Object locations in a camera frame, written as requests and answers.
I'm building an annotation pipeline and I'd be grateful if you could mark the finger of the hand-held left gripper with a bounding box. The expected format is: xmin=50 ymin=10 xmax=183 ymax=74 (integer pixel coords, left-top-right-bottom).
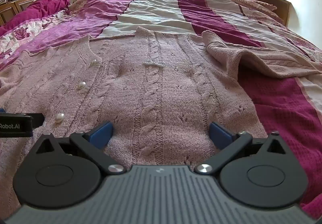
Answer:
xmin=0 ymin=113 xmax=45 ymax=126

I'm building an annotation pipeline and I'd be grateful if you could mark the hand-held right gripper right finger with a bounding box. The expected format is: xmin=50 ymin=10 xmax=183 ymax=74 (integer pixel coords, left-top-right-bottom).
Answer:
xmin=194 ymin=122 xmax=287 ymax=174

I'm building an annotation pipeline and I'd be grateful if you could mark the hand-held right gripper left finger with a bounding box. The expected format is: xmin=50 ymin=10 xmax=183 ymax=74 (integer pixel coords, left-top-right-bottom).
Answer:
xmin=35 ymin=121 xmax=127 ymax=173

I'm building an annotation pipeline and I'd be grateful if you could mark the pink knit cardigan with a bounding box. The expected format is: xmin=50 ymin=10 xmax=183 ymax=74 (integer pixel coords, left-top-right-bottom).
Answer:
xmin=0 ymin=26 xmax=322 ymax=217

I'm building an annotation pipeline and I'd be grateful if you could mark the floral quilt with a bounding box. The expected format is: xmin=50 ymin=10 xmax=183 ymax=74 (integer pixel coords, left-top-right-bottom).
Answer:
xmin=0 ymin=10 xmax=69 ymax=56

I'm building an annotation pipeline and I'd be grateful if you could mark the magenta pillow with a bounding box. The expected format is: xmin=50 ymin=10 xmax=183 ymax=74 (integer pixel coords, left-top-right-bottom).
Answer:
xmin=18 ymin=0 xmax=71 ymax=26

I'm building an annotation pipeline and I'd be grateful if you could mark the striped magenta bedspread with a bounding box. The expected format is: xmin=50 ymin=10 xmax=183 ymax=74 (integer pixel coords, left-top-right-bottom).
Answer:
xmin=0 ymin=0 xmax=322 ymax=222

